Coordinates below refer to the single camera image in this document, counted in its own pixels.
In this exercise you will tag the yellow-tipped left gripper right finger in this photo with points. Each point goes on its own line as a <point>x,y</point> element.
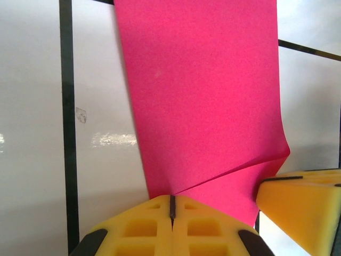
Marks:
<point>207,229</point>

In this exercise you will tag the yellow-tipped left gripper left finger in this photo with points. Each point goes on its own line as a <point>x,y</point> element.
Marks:
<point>138,229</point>

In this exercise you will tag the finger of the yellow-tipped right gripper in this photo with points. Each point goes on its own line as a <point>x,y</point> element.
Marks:
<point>325,174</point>
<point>301,208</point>

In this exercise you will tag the magenta cloth square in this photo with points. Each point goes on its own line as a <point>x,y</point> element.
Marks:
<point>199,93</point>

